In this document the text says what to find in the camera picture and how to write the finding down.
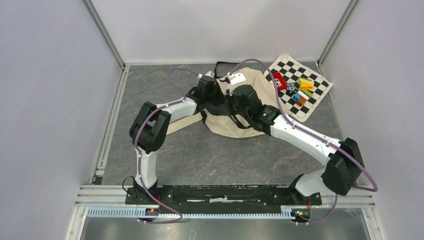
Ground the cream canvas backpack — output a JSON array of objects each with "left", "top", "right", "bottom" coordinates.
[{"left": 167, "top": 67, "right": 288, "bottom": 139}]

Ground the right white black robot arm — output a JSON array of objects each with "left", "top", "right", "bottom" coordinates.
[{"left": 225, "top": 84, "right": 364, "bottom": 204}]

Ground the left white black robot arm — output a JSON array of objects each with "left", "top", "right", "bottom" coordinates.
[{"left": 129, "top": 75, "right": 228, "bottom": 204}]

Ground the red toy block house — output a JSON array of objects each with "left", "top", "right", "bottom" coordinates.
[{"left": 272, "top": 72, "right": 288, "bottom": 92}]

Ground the blue owl toy figure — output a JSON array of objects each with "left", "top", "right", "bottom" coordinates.
[{"left": 286, "top": 82, "right": 298, "bottom": 95}]

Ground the blue orange toy block stack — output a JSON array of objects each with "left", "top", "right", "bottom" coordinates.
[{"left": 291, "top": 90, "right": 310, "bottom": 107}]

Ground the black white checkerboard mat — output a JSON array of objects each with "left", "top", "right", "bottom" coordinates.
[{"left": 269, "top": 54, "right": 333, "bottom": 122}]

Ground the green orange toy block stack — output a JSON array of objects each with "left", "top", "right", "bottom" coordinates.
[{"left": 296, "top": 77, "right": 315, "bottom": 96}]

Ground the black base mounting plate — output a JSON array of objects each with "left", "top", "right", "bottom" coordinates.
[{"left": 125, "top": 184, "right": 322, "bottom": 214}]

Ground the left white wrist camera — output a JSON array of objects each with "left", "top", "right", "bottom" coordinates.
[{"left": 197, "top": 71, "right": 215, "bottom": 80}]

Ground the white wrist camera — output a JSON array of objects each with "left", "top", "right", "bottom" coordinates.
[
  {"left": 197, "top": 71, "right": 215, "bottom": 80},
  {"left": 227, "top": 72, "right": 247, "bottom": 92}
]

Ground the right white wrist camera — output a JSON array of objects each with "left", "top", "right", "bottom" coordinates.
[{"left": 227, "top": 72, "right": 247, "bottom": 92}]

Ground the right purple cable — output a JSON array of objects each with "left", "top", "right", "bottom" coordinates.
[{"left": 228, "top": 58, "right": 379, "bottom": 226}]

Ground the purple cable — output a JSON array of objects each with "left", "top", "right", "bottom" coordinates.
[
  {"left": 228, "top": 58, "right": 379, "bottom": 226},
  {"left": 134, "top": 68, "right": 203, "bottom": 186}
]

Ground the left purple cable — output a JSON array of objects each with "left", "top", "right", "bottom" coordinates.
[{"left": 134, "top": 68, "right": 203, "bottom": 186}]

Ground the white slotted cable duct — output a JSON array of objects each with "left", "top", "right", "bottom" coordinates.
[{"left": 87, "top": 206, "right": 310, "bottom": 221}]

